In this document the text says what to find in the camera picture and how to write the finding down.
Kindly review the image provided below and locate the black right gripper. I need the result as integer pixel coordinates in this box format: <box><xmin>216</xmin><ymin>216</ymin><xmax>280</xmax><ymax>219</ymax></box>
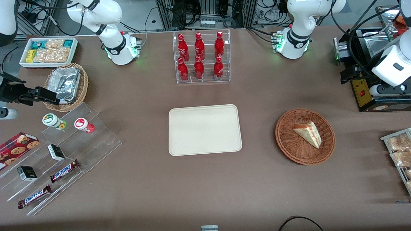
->
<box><xmin>0</xmin><ymin>74</ymin><xmax>60</xmax><ymax>107</ymax></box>

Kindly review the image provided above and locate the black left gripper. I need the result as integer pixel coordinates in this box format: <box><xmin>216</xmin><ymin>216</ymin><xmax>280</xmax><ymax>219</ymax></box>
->
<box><xmin>341</xmin><ymin>63</ymin><xmax>377</xmax><ymax>85</ymax></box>

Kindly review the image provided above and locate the triangular sandwich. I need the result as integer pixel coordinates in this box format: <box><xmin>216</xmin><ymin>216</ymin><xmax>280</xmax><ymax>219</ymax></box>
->
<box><xmin>292</xmin><ymin>121</ymin><xmax>322</xmax><ymax>149</ymax></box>

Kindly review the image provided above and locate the light tan wicker basket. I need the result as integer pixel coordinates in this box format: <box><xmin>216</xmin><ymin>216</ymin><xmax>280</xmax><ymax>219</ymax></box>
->
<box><xmin>44</xmin><ymin>63</ymin><xmax>89</xmax><ymax>112</ymax></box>

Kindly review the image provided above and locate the metal food tray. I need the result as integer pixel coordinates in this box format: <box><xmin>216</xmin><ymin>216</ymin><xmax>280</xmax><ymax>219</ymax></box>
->
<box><xmin>375</xmin><ymin>5</ymin><xmax>411</xmax><ymax>36</ymax></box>

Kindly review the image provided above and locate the brown round wicker basket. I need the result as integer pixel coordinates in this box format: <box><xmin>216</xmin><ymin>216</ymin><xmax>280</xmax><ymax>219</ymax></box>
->
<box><xmin>275</xmin><ymin>108</ymin><xmax>336</xmax><ymax>166</ymax></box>

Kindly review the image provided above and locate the cream rectangular serving tray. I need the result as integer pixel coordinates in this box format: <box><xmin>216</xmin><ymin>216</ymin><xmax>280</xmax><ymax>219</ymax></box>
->
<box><xmin>168</xmin><ymin>104</ymin><xmax>243</xmax><ymax>157</ymax></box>

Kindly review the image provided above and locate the black machine with yellow panel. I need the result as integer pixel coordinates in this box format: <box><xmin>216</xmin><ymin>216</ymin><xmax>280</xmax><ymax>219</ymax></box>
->
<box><xmin>333</xmin><ymin>27</ymin><xmax>411</xmax><ymax>113</ymax></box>

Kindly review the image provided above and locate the green lidded yogurt cup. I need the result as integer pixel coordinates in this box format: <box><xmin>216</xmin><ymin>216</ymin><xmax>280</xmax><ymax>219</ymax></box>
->
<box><xmin>42</xmin><ymin>113</ymin><xmax>67</xmax><ymax>130</ymax></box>

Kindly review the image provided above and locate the aluminium foil container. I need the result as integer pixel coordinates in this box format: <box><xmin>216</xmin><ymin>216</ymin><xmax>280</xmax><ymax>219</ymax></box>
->
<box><xmin>55</xmin><ymin>67</ymin><xmax>81</xmax><ymax>104</ymax></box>

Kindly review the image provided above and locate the white plastic snack bin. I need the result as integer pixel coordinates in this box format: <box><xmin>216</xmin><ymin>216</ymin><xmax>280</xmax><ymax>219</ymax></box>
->
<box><xmin>19</xmin><ymin>37</ymin><xmax>79</xmax><ymax>69</ymax></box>

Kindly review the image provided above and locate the clear bag of crackers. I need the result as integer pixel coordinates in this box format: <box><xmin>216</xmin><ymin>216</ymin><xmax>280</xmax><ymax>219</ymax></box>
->
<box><xmin>33</xmin><ymin>47</ymin><xmax>72</xmax><ymax>64</ymax></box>
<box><xmin>44</xmin><ymin>39</ymin><xmax>65</xmax><ymax>49</ymax></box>

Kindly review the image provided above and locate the red lidded yogurt cup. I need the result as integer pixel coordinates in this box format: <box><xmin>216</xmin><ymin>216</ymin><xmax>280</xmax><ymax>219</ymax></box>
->
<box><xmin>74</xmin><ymin>117</ymin><xmax>95</xmax><ymax>133</ymax></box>

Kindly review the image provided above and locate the red chocolate chip cookie box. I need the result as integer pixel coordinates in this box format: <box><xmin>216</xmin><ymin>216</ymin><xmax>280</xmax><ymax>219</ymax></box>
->
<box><xmin>0</xmin><ymin>132</ymin><xmax>40</xmax><ymax>171</ymax></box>

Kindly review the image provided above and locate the small black carton box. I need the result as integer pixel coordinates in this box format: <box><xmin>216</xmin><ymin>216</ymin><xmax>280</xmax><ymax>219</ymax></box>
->
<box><xmin>17</xmin><ymin>166</ymin><xmax>38</xmax><ymax>182</ymax></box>
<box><xmin>47</xmin><ymin>144</ymin><xmax>66</xmax><ymax>161</ymax></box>

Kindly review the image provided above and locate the clear acrylic step display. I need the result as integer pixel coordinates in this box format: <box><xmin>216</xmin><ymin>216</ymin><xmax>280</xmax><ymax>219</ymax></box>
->
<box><xmin>0</xmin><ymin>102</ymin><xmax>123</xmax><ymax>216</ymax></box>

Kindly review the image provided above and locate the Snickers chocolate bar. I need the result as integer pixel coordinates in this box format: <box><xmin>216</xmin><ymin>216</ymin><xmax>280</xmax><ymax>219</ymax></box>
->
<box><xmin>17</xmin><ymin>184</ymin><xmax>52</xmax><ymax>210</ymax></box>
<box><xmin>50</xmin><ymin>159</ymin><xmax>81</xmax><ymax>184</ymax></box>

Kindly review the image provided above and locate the clear bag of snacks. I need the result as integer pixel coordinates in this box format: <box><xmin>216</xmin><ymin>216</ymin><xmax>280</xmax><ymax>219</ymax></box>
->
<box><xmin>390</xmin><ymin>150</ymin><xmax>411</xmax><ymax>167</ymax></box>
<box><xmin>387</xmin><ymin>133</ymin><xmax>411</xmax><ymax>151</ymax></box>

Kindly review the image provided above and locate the red cola bottle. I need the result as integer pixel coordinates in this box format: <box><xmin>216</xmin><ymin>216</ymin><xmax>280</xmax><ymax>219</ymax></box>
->
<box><xmin>213</xmin><ymin>56</ymin><xmax>224</xmax><ymax>81</ymax></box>
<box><xmin>194</xmin><ymin>56</ymin><xmax>205</xmax><ymax>80</ymax></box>
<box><xmin>214</xmin><ymin>31</ymin><xmax>225</xmax><ymax>58</ymax></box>
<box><xmin>177</xmin><ymin>57</ymin><xmax>189</xmax><ymax>81</ymax></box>
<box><xmin>177</xmin><ymin>33</ymin><xmax>190</xmax><ymax>61</ymax></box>
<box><xmin>194</xmin><ymin>32</ymin><xmax>206</xmax><ymax>58</ymax></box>

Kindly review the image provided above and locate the clear acrylic bottle rack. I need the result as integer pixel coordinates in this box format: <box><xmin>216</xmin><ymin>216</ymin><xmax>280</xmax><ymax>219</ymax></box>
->
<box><xmin>173</xmin><ymin>29</ymin><xmax>231</xmax><ymax>85</ymax></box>

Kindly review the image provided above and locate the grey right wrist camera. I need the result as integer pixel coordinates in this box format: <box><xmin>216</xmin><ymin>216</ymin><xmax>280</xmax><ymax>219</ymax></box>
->
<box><xmin>0</xmin><ymin>108</ymin><xmax>19</xmax><ymax>120</ymax></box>

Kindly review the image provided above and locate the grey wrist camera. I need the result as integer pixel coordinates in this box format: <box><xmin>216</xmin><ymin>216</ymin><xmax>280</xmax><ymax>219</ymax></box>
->
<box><xmin>0</xmin><ymin>108</ymin><xmax>19</xmax><ymax>120</ymax></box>
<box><xmin>369</xmin><ymin>84</ymin><xmax>411</xmax><ymax>97</ymax></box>

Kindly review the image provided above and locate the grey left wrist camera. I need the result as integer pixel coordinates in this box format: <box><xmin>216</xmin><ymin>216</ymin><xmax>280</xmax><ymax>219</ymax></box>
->
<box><xmin>369</xmin><ymin>84</ymin><xmax>411</xmax><ymax>97</ymax></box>

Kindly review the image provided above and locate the grey wire rack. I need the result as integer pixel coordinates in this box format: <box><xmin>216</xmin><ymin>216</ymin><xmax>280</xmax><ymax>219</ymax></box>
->
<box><xmin>380</xmin><ymin>127</ymin><xmax>411</xmax><ymax>197</ymax></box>

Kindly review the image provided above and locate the black cable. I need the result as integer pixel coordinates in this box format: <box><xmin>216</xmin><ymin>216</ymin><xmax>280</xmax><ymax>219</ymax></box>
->
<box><xmin>277</xmin><ymin>216</ymin><xmax>325</xmax><ymax>231</ymax></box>

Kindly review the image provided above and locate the aluminium equipment frame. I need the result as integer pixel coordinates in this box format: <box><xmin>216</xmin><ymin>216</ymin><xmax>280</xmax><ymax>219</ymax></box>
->
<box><xmin>155</xmin><ymin>0</ymin><xmax>258</xmax><ymax>31</ymax></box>

